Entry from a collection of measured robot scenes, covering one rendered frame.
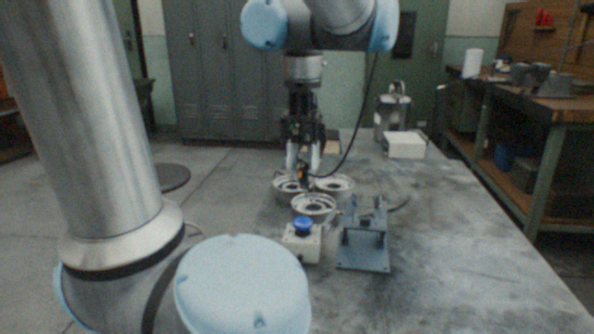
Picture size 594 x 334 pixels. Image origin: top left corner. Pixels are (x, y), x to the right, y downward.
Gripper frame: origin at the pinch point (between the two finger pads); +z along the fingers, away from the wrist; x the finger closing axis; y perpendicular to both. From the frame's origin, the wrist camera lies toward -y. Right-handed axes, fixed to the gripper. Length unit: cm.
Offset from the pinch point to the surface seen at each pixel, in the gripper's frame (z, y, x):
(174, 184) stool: 32, -55, -62
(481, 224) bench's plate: 13.0, -7.2, 40.2
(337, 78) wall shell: 24, -328, -14
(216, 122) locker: 64, -274, -133
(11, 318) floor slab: 93, -32, -137
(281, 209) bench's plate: 13.1, -7.1, -6.5
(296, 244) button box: 9.0, 13.6, 0.9
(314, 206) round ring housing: 11.0, -6.0, 1.8
